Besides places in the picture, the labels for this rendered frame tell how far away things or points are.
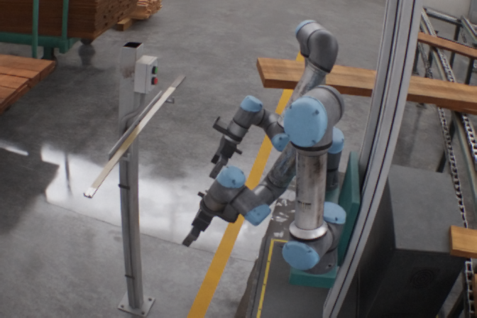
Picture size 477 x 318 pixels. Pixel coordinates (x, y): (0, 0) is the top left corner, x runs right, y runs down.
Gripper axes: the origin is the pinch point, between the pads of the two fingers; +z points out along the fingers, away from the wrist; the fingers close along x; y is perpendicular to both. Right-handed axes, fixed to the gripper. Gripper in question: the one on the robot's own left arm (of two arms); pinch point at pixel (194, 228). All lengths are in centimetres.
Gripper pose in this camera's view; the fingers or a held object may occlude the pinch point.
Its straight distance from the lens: 191.2
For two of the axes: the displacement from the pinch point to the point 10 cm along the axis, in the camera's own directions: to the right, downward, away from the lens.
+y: -8.5, -5.2, -0.7
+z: -4.4, 6.3, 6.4
